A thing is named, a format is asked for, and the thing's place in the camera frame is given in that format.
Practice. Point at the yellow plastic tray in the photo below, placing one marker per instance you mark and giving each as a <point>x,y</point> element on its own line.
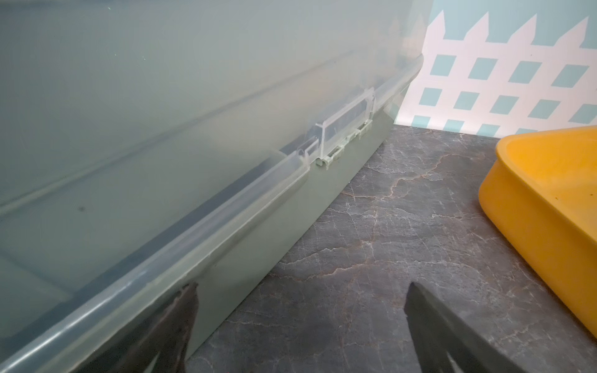
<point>541,195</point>

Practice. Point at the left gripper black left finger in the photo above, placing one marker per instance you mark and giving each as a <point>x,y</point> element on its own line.
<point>159,343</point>

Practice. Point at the translucent green storage box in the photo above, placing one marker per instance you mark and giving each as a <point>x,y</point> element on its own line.
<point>147,145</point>

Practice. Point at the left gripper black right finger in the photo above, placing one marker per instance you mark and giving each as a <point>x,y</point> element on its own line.
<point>442,339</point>

